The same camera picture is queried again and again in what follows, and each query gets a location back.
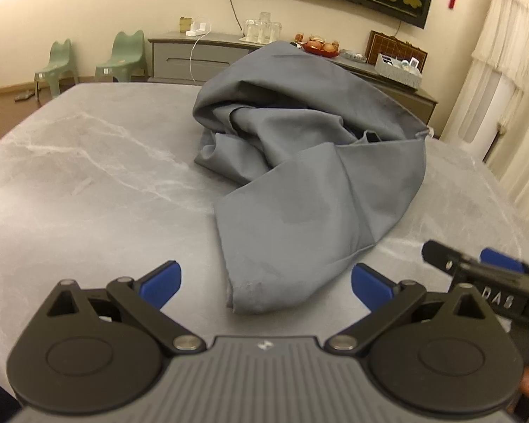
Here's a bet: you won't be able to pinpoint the set of clear glass cups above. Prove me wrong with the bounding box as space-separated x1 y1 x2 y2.
239 11 284 45

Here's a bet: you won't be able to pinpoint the white power strip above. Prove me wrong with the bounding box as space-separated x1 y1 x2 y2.
185 20 212 37

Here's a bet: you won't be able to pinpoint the white power cable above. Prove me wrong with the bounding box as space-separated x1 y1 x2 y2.
189 33 210 84

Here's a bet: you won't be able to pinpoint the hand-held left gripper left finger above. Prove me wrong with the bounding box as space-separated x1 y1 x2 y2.
46 261 206 356

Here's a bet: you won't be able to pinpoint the wooden framed board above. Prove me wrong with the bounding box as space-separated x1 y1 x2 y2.
366 30 426 67

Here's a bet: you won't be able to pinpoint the black television cable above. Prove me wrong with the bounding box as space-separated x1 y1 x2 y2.
227 0 244 33

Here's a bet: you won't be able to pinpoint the green plastic chair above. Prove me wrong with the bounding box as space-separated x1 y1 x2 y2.
33 39 79 98
95 30 148 84

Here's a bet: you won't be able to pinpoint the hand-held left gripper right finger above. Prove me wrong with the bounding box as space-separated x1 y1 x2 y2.
325 263 490 356

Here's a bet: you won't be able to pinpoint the red fruit plate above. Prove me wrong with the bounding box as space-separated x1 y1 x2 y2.
302 35 340 58

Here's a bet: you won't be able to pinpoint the grey pants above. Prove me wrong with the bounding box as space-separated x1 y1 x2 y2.
192 41 429 315

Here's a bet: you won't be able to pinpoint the grey sideboard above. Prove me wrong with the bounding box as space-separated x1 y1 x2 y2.
148 32 439 126

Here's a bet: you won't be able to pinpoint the white storage basket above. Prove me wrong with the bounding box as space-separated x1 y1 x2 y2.
374 53 424 90

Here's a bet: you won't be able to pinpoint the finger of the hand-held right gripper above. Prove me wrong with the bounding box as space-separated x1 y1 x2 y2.
480 248 528 274
422 240 529 281

